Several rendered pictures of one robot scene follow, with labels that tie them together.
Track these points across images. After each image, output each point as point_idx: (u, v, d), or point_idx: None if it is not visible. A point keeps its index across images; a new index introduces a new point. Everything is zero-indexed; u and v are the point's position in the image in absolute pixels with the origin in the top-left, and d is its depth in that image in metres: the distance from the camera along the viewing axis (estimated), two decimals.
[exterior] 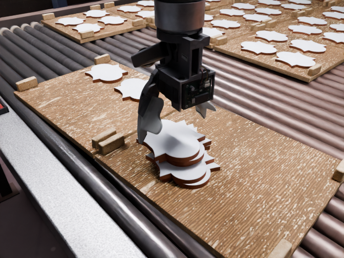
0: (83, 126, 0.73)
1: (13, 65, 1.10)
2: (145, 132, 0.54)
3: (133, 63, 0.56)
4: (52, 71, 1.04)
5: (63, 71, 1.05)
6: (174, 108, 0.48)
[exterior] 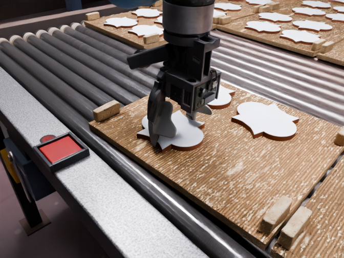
0: (220, 185, 0.48)
1: (68, 80, 0.85)
2: (157, 135, 0.54)
3: (130, 64, 0.55)
4: (125, 90, 0.78)
5: (139, 89, 0.79)
6: (185, 110, 0.48)
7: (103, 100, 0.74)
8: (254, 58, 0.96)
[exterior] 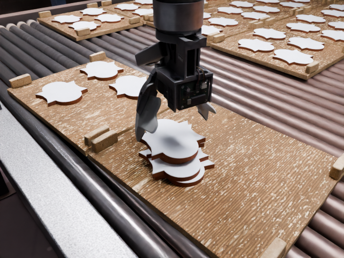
0: (77, 123, 0.72)
1: (7, 63, 1.09)
2: (143, 130, 0.54)
3: (137, 61, 0.57)
4: (47, 69, 1.03)
5: (58, 69, 1.03)
6: (170, 108, 0.48)
7: None
8: None
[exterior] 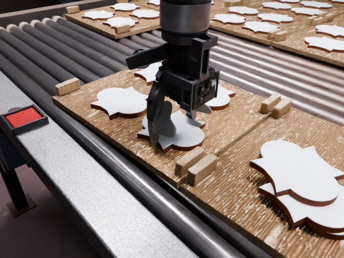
0: None
1: (42, 64, 0.93)
2: (157, 134, 0.54)
3: (129, 65, 0.55)
4: (91, 72, 0.87)
5: (104, 71, 0.88)
6: (184, 109, 0.48)
7: None
8: (215, 46, 1.05)
